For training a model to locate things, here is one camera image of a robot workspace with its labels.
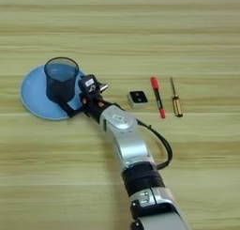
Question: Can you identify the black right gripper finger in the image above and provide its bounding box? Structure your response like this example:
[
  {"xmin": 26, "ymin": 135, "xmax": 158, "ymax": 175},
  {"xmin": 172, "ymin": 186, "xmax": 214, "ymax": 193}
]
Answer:
[
  {"xmin": 97, "ymin": 83, "xmax": 110, "ymax": 93},
  {"xmin": 56, "ymin": 96, "xmax": 84, "ymax": 119}
]

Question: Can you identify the black mesh pen cup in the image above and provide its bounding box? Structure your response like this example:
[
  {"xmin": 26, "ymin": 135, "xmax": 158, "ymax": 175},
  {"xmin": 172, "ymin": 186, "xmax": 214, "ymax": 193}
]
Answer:
[{"xmin": 43, "ymin": 56, "xmax": 80, "ymax": 105}]

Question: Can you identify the blue round plate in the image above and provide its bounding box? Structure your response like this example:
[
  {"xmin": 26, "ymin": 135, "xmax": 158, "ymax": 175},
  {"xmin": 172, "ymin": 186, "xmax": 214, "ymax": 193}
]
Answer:
[{"xmin": 20, "ymin": 64, "xmax": 90, "ymax": 121}]

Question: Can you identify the red and black marker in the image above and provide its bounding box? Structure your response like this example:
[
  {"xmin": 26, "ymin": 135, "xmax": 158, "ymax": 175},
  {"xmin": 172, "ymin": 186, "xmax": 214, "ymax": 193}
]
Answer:
[{"xmin": 149, "ymin": 76, "xmax": 167, "ymax": 119}]

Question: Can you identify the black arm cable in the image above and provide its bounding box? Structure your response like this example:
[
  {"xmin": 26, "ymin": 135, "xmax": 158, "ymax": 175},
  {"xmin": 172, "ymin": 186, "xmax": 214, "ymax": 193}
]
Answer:
[{"xmin": 136, "ymin": 118, "xmax": 173, "ymax": 171}]

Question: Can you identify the yellow handled screwdriver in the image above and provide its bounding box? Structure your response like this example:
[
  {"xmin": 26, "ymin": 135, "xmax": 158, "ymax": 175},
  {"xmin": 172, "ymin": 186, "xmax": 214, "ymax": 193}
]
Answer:
[{"xmin": 169, "ymin": 76, "xmax": 184, "ymax": 118}]

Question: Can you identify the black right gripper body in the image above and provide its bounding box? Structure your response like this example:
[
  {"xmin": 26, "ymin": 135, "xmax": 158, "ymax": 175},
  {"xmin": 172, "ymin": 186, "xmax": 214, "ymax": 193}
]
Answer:
[{"xmin": 79, "ymin": 89, "xmax": 115, "ymax": 124}]

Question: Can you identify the small black square object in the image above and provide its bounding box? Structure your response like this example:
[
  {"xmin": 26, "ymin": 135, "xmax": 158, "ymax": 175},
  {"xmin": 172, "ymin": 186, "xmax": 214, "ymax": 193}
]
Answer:
[{"xmin": 127, "ymin": 90, "xmax": 150, "ymax": 110}]

